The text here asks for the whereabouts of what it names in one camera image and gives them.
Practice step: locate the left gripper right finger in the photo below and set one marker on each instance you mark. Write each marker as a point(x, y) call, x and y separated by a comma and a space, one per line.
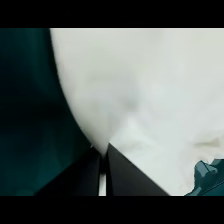
point(128, 178)

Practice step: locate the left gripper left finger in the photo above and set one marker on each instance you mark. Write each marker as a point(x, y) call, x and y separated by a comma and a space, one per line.
point(80, 176)

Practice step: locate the white garment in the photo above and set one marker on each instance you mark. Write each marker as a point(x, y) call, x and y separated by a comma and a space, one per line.
point(143, 90)

